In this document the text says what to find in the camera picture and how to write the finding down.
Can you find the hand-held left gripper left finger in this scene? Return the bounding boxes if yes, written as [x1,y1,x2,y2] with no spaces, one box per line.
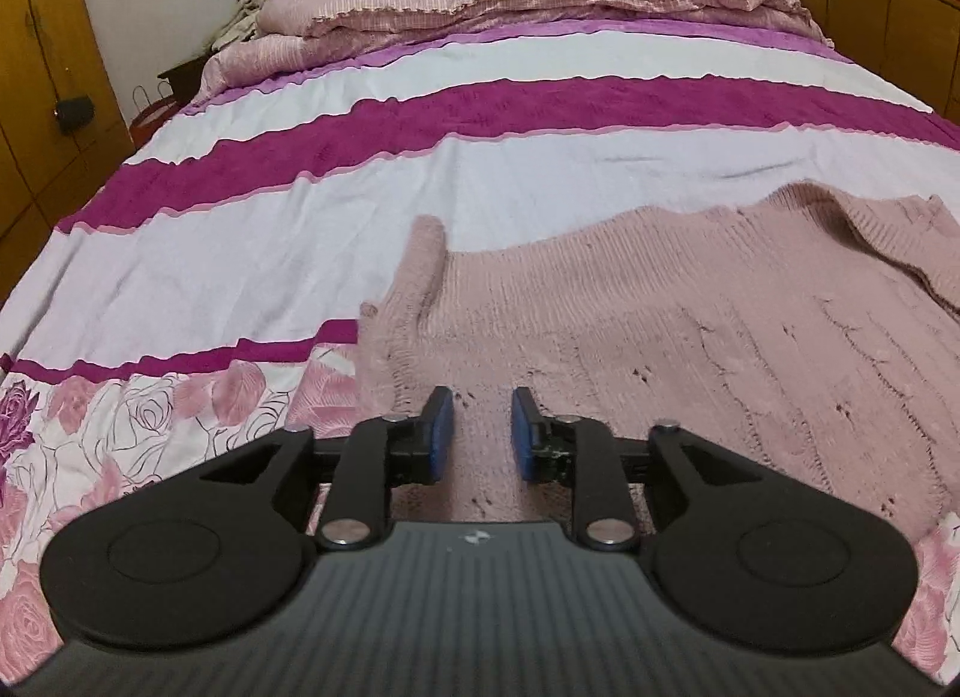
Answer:
[196,385,457,554]

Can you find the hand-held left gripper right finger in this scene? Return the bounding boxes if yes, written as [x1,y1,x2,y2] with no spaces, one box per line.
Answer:
[509,386,762,554]

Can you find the pink knitted sweater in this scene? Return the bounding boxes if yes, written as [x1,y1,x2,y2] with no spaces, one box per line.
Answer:
[358,181,960,542]

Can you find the striped floral bed sheet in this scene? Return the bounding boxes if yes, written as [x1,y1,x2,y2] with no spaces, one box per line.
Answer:
[0,14,960,687]

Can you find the red paper bag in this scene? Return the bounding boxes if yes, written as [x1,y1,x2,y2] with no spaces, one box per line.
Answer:
[129,85,182,152]

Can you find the dark wooden nightstand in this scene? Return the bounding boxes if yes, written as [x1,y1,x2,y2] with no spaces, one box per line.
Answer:
[157,55,208,107]

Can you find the pale cloth pile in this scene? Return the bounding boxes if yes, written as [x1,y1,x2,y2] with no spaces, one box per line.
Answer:
[210,0,265,54]

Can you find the black wardrobe knob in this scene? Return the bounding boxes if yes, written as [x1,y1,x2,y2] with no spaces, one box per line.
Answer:
[54,95,97,135]

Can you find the wooden wardrobe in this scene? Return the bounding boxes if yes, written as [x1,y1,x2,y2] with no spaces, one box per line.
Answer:
[0,0,137,302]

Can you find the wooden side cabinet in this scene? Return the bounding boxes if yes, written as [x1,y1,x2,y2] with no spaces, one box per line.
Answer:
[778,0,960,117]

